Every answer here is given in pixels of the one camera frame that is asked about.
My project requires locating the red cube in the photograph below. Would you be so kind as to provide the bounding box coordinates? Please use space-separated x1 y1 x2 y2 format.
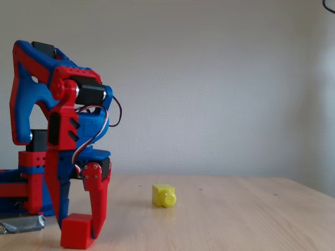
60 213 95 249

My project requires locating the blue robot arm base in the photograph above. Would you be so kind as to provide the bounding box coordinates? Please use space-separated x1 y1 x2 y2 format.
0 169 55 217

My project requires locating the yellow block with round knob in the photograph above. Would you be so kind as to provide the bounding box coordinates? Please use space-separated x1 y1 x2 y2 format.
152 184 177 209

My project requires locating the white red black servo cable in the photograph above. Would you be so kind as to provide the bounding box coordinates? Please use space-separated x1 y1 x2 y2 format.
72 95 123 175

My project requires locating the grey duct tape piece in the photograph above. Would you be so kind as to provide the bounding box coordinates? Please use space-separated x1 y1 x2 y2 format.
0 213 47 234

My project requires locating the black hanging cable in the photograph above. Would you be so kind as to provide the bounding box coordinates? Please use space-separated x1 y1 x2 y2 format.
322 0 335 14

